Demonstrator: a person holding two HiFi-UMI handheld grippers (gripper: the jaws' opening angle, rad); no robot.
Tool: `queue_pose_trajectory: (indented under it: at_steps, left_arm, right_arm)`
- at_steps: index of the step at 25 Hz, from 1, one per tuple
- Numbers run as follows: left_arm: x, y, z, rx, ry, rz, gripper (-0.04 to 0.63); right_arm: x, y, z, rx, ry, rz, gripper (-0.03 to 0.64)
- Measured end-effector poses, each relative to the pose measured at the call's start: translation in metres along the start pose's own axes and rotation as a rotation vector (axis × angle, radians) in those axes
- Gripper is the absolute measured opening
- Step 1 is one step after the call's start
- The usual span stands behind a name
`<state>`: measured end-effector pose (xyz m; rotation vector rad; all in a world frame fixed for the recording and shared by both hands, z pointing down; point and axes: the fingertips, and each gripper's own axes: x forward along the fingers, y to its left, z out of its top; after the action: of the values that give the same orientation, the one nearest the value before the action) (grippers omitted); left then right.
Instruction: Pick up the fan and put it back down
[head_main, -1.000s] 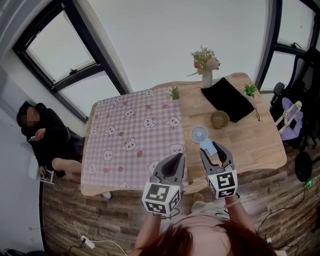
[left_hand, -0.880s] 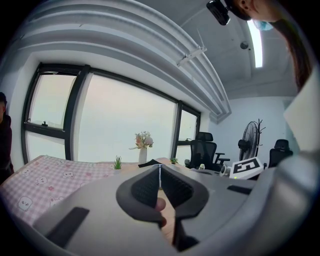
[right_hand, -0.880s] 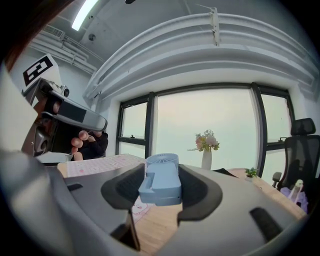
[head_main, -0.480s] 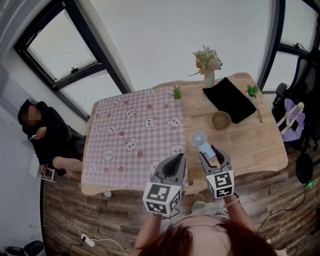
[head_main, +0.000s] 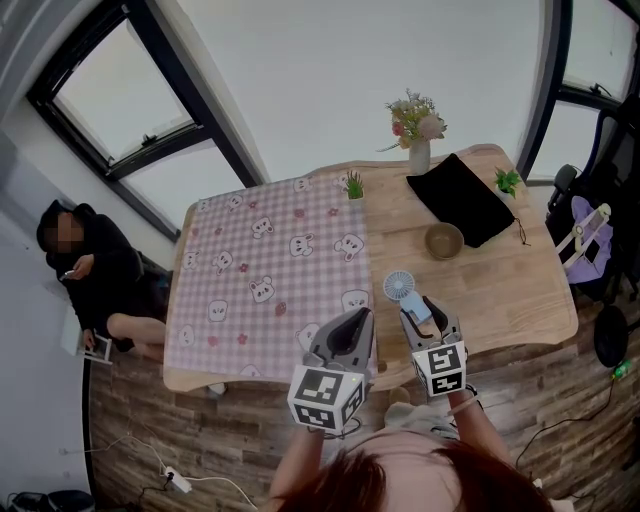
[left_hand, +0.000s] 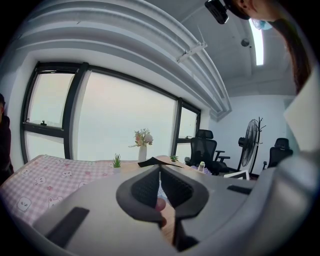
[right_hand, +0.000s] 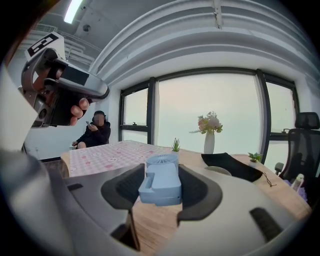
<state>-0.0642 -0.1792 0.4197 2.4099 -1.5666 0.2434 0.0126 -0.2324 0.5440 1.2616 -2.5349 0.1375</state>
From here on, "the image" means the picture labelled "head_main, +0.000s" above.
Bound black drawstring pouch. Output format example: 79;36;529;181
405;152;533;250

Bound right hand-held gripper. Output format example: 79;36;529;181
398;297;470;399

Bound white floor cable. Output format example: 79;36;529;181
59;432;259;509

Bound white power strip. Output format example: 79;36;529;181
162;465;194;494

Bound person's right forearm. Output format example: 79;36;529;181
447;394;516;466

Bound pink checked bear tablecloth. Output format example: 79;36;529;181
163;172;379;377

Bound light blue handheld fan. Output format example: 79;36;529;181
382;269;433;325

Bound black floor cable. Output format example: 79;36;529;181
514;377;621;461

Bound white framed tablet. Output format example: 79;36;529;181
82;334;115;366

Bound white flat box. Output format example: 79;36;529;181
60;307;86;356

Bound black office chair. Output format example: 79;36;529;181
544;92;640;306

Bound person's beige trousers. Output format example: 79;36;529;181
383;402;459;441

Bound olive brown bowl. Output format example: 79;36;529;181
424;222;465;260

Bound low wooden table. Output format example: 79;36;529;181
162;143;580;394

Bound small potted leafy plant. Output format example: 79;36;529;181
493;167;524;199

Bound white vase with flowers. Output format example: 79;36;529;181
375;88;448;175

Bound black-framed window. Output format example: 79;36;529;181
24;0;640;244

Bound person's left forearm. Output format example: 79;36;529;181
269;428;326;501

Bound dark grey floor appliance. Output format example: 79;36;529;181
7;488;96;512

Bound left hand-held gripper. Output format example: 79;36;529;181
287;306;376;434

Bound small potted grass plant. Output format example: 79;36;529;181
343;170;366;200

